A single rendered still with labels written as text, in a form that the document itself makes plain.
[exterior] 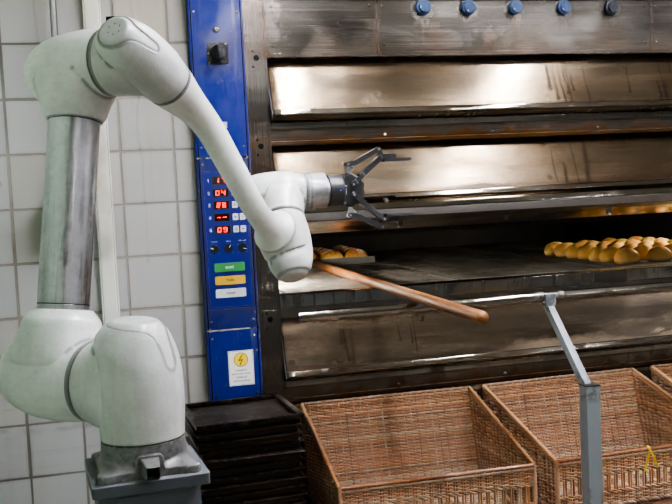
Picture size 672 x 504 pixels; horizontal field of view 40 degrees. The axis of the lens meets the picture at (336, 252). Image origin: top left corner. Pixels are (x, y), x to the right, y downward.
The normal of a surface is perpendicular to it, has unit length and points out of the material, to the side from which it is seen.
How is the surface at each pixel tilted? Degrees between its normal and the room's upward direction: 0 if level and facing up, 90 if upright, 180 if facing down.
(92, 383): 84
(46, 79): 85
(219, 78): 90
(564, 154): 70
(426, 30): 90
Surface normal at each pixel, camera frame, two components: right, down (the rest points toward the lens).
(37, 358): -0.38, -0.18
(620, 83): 0.25, -0.31
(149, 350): 0.48, -0.30
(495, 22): 0.25, 0.05
